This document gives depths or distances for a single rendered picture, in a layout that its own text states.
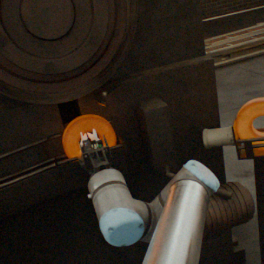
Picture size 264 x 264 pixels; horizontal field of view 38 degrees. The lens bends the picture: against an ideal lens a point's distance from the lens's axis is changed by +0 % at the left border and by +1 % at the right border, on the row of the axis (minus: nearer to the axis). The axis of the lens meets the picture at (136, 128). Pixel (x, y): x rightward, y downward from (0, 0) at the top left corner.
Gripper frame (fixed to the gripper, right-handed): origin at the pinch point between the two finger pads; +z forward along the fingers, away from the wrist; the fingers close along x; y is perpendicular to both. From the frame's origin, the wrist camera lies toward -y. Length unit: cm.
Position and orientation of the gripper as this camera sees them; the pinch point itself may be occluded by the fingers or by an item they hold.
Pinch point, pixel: (88, 138)
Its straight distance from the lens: 112.5
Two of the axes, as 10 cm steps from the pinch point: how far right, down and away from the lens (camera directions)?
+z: -3.2, -5.9, 7.4
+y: -0.8, -7.6, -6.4
